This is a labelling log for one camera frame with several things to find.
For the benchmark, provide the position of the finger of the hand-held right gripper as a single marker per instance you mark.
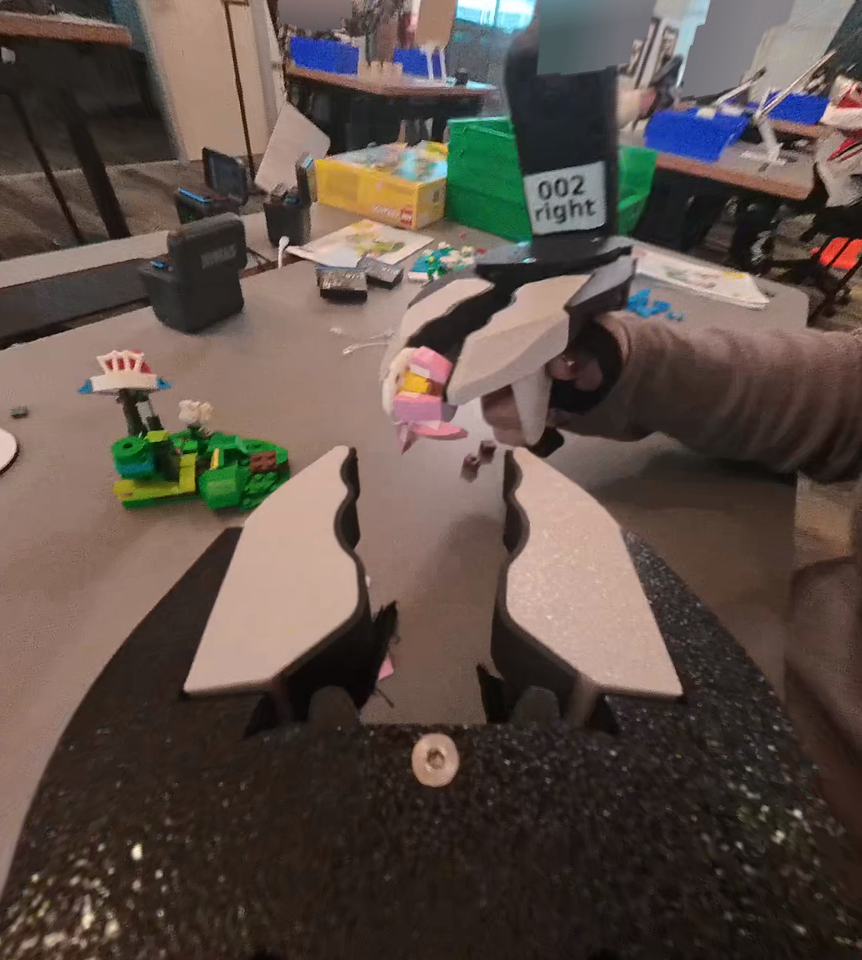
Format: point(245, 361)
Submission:
point(419, 307)
point(521, 337)

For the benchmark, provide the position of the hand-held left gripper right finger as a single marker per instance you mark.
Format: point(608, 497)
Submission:
point(581, 600)

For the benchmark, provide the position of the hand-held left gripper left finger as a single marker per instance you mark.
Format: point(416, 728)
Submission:
point(288, 585)

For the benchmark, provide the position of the clear lego stem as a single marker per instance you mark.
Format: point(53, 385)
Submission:
point(367, 345)
point(348, 331)

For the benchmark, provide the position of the pink lego flower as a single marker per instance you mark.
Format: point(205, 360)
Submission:
point(423, 409)

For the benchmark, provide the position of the lego flower model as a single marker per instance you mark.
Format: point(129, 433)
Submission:
point(213, 472)

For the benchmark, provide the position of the person's right forearm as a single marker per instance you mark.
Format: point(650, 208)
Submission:
point(738, 390)

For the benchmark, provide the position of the pile of mixed lego pieces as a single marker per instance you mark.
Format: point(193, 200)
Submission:
point(442, 262)

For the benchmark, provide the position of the lego instruction booklet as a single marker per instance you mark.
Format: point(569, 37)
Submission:
point(363, 244)

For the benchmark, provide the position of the yellow lego box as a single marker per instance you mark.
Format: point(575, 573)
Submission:
point(378, 191)

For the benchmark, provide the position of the light pink lego pieces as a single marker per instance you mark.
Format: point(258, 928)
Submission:
point(386, 665)

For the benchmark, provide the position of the blue lego pieces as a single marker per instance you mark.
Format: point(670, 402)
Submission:
point(648, 304)

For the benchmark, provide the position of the reddish brown lego brick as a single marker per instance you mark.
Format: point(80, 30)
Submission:
point(470, 469)

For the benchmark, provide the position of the person's right hand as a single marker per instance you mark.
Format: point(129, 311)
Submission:
point(498, 420)

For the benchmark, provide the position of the stack of green plastic trays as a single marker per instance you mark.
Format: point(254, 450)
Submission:
point(483, 172)

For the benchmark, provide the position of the blue plastic bin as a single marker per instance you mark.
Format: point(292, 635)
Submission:
point(693, 135)
point(322, 56)
point(416, 61)

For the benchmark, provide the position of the black battery charger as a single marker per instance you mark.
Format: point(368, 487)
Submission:
point(220, 180)
point(288, 217)

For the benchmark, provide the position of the wooden background table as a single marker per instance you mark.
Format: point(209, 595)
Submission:
point(393, 84)

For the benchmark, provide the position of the background work table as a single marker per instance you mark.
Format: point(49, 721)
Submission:
point(738, 172)

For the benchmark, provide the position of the white folded leaflet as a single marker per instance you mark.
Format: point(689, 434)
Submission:
point(701, 277)

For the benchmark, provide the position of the tag sign stand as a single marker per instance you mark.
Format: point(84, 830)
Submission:
point(239, 90)

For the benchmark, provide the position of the cream door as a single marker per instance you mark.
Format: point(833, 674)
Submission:
point(198, 75)

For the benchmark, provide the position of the wooden side desk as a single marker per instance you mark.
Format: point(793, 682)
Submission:
point(40, 30)

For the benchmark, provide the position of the black camera battery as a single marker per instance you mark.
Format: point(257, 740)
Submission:
point(382, 272)
point(341, 285)

